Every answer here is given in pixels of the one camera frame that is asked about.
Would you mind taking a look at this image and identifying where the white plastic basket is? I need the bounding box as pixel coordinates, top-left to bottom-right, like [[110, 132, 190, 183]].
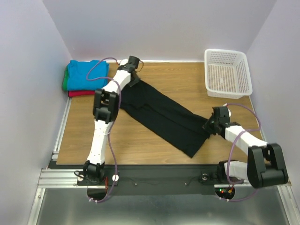
[[204, 49, 253, 99]]

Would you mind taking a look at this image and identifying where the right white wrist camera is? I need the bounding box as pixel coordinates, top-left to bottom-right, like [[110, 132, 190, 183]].
[[223, 103, 232, 117]]

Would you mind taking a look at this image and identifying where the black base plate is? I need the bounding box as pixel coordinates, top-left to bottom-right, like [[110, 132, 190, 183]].
[[77, 164, 229, 195]]

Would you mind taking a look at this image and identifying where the blue folded t shirt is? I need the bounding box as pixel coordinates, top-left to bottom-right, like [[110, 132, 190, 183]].
[[67, 60, 109, 91]]

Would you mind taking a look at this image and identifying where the green folded t shirt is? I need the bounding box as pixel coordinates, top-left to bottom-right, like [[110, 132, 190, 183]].
[[62, 67, 69, 91]]

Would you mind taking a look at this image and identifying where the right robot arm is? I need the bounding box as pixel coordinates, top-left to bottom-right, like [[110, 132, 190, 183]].
[[203, 105, 289, 188]]

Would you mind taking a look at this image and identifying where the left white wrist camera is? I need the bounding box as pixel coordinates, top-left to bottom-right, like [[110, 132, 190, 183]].
[[118, 59, 128, 66]]

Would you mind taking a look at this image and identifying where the black t shirt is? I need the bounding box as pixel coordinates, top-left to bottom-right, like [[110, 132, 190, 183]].
[[120, 81, 210, 158]]

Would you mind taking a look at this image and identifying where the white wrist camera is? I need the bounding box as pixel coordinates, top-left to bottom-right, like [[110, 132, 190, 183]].
[[118, 59, 128, 66], [223, 103, 232, 117]]

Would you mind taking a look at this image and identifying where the aluminium frame rail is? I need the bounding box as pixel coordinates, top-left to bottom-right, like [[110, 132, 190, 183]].
[[37, 166, 293, 188]]

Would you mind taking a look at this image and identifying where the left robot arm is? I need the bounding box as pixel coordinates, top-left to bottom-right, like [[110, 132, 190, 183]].
[[75, 56, 141, 185]]

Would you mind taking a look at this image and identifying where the red folded t shirt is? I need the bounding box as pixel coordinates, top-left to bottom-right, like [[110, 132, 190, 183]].
[[68, 90, 95, 98]]

